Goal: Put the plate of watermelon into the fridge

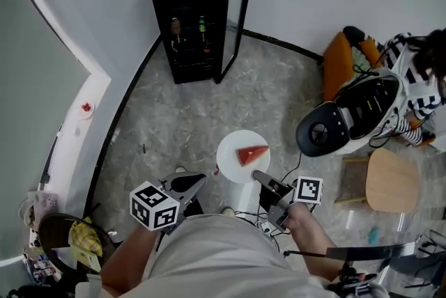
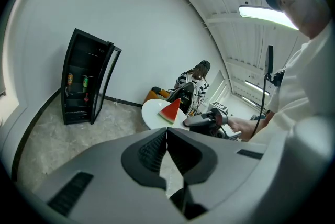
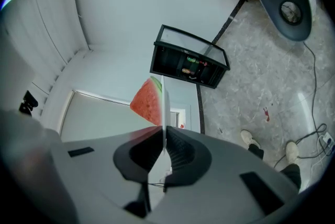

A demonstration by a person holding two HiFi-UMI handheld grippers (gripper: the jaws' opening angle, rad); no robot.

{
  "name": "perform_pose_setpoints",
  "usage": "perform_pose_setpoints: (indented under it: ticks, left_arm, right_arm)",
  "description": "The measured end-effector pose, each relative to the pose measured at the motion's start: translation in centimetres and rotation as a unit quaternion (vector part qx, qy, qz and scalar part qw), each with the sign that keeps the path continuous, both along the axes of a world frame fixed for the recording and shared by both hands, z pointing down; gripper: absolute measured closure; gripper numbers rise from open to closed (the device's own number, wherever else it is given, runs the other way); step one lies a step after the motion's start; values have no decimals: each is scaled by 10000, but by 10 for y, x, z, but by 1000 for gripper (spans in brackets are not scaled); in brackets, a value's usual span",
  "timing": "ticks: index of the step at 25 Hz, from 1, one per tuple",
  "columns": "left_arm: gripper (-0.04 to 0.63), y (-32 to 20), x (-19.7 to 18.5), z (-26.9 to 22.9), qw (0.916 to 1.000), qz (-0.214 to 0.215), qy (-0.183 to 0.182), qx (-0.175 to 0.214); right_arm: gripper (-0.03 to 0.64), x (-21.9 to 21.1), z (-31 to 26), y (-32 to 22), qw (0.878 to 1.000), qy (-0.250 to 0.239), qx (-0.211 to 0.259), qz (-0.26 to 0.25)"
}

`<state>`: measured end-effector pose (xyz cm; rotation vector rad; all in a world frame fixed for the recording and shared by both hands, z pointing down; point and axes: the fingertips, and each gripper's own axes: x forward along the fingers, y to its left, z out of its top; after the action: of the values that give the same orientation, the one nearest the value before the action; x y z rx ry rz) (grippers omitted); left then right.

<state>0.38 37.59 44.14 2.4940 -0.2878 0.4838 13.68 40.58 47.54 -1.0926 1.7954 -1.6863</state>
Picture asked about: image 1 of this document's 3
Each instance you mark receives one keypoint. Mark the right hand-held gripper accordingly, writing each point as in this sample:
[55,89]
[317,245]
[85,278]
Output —
[308,190]

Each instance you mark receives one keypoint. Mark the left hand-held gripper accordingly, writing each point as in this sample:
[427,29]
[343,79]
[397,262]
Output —
[153,207]

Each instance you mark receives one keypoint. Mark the red triangular object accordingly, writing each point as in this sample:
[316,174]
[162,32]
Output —
[251,154]

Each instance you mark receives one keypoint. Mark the white round plate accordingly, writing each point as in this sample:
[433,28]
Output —
[230,157]

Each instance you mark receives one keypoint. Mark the person's left forearm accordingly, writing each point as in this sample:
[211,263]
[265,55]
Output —
[129,255]

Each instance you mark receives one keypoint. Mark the person's right forearm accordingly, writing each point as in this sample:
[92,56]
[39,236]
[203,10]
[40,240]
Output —
[313,241]

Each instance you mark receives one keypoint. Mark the person's light shoe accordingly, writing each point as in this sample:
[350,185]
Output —
[180,169]
[228,211]

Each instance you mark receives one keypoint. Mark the white power strip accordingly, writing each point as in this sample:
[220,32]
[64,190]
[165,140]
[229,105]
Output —
[265,227]

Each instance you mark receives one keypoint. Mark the person's beige shirt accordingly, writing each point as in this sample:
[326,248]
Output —
[216,255]

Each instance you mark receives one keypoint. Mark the yellow checked cloth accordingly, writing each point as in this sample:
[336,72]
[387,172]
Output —
[85,239]

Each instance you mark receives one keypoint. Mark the teal small object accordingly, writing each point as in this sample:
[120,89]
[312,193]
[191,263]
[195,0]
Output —
[373,235]

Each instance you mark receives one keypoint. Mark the black chest-mounted device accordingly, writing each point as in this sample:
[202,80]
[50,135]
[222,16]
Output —
[362,252]

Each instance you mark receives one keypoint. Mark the wooden stool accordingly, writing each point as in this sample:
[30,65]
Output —
[393,181]

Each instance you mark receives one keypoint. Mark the small plate with red fruit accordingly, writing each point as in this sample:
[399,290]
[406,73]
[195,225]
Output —
[86,109]

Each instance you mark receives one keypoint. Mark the pale green striped cushion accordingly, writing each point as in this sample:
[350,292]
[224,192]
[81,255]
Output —
[359,61]

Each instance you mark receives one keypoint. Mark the pink patterned bag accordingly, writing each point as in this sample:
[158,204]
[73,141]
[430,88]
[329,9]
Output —
[40,202]

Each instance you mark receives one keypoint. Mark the brown drink bottle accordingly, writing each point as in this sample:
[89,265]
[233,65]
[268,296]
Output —
[175,26]

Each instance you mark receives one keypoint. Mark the green drink bottle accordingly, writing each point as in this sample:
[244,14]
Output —
[201,25]

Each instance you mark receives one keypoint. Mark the white pedestal stand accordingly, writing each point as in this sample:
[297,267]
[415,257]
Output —
[242,197]

